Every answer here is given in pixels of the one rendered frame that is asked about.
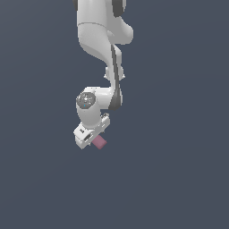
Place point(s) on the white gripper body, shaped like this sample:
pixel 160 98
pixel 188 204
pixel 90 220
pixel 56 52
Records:
pixel 89 132

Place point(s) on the small pink block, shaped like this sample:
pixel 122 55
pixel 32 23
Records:
pixel 99 142

